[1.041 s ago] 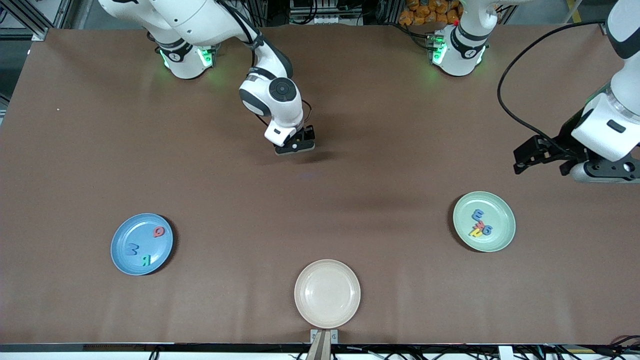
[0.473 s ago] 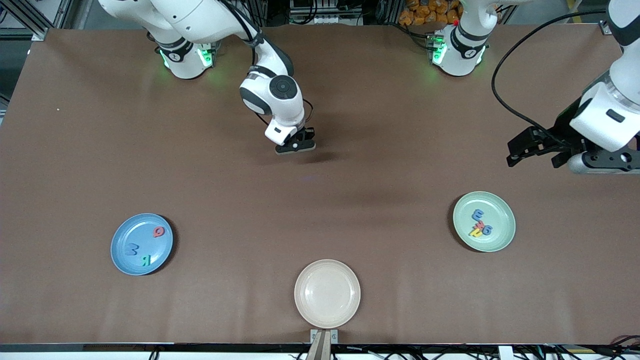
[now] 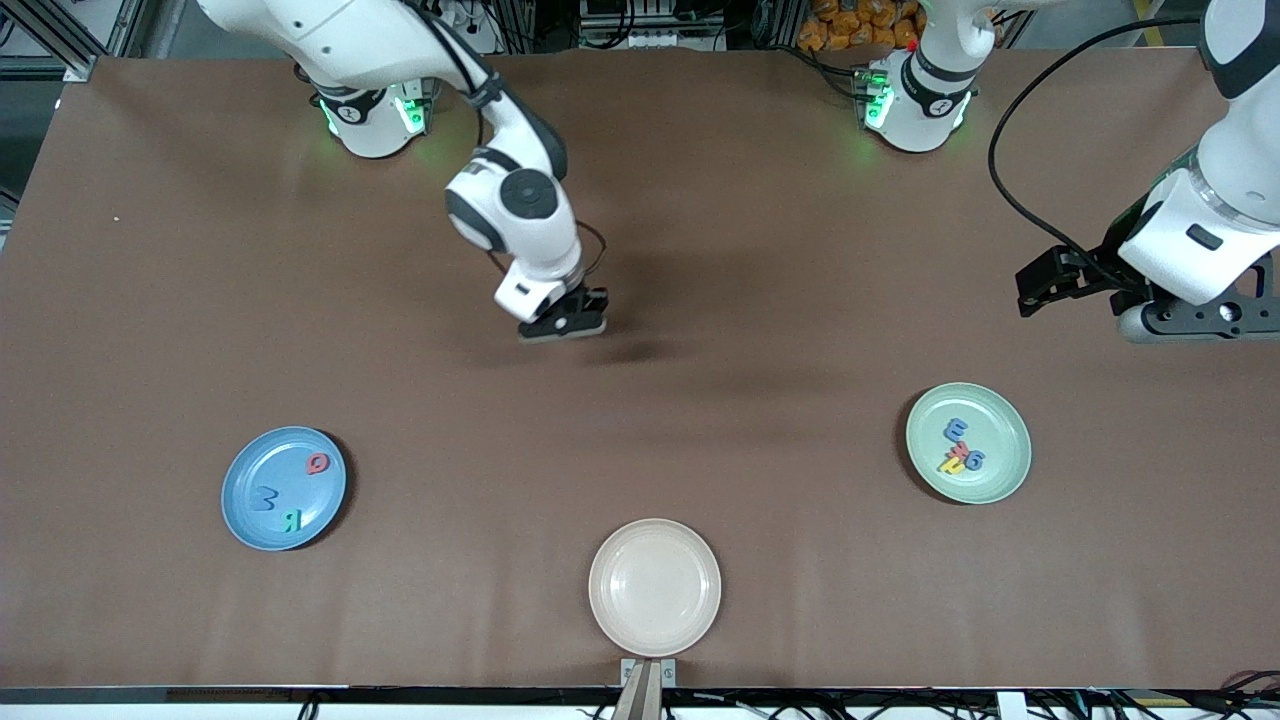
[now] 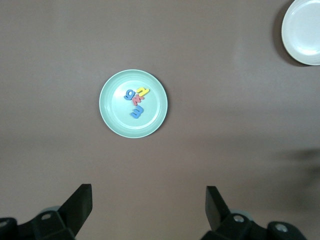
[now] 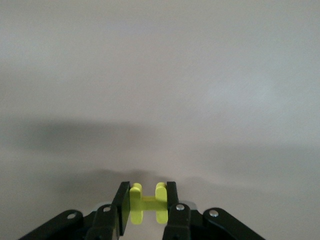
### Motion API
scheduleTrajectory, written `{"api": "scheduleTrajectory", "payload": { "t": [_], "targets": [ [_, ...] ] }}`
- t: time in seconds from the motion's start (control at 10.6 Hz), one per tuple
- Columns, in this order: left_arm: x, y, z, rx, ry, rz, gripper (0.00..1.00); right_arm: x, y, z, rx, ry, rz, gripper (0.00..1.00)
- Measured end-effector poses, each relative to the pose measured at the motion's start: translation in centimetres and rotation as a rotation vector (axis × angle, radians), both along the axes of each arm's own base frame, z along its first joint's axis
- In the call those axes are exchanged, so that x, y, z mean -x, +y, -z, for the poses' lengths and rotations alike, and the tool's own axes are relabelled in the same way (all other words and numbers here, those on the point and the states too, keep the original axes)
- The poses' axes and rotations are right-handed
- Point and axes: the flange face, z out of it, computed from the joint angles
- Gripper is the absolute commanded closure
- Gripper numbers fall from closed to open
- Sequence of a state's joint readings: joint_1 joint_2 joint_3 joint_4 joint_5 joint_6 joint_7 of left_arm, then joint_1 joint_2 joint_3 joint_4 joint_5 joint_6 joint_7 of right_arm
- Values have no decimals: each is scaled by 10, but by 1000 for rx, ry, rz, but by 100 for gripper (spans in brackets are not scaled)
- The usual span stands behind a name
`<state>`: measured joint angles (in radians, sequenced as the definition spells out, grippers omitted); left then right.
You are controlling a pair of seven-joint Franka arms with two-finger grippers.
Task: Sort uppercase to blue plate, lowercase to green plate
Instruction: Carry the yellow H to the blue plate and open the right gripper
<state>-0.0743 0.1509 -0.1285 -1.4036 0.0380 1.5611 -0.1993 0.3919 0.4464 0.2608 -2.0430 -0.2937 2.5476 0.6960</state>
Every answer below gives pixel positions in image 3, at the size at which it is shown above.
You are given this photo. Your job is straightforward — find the beige plate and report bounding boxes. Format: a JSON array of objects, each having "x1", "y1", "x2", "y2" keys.
[{"x1": 588, "y1": 518, "x2": 722, "y2": 658}]

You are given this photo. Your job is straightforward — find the green plate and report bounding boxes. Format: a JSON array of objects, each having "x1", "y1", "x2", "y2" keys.
[{"x1": 905, "y1": 382, "x2": 1033, "y2": 505}]

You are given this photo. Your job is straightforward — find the grey equipment rack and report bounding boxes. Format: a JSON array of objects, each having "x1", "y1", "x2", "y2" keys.
[{"x1": 578, "y1": 0, "x2": 727, "y2": 51}]

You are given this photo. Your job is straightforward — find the brown table mat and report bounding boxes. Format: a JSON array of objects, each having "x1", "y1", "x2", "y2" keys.
[{"x1": 0, "y1": 48, "x2": 1280, "y2": 691}]

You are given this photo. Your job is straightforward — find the white power strip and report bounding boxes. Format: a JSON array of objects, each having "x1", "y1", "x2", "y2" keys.
[{"x1": 430, "y1": 0, "x2": 498, "y2": 56}]

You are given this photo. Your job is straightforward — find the aluminium frame profile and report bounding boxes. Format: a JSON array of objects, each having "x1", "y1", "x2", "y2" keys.
[{"x1": 0, "y1": 0, "x2": 111, "y2": 83}]

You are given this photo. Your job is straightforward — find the blue plate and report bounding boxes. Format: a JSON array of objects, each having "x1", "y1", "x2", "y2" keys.
[{"x1": 221, "y1": 427, "x2": 348, "y2": 552}]

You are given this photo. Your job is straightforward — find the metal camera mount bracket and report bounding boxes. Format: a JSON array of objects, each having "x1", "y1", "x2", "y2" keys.
[{"x1": 620, "y1": 658, "x2": 677, "y2": 720}]

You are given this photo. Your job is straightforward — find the orange snack bag pile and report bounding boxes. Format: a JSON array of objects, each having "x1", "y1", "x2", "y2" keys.
[{"x1": 797, "y1": 0, "x2": 923, "y2": 53}]

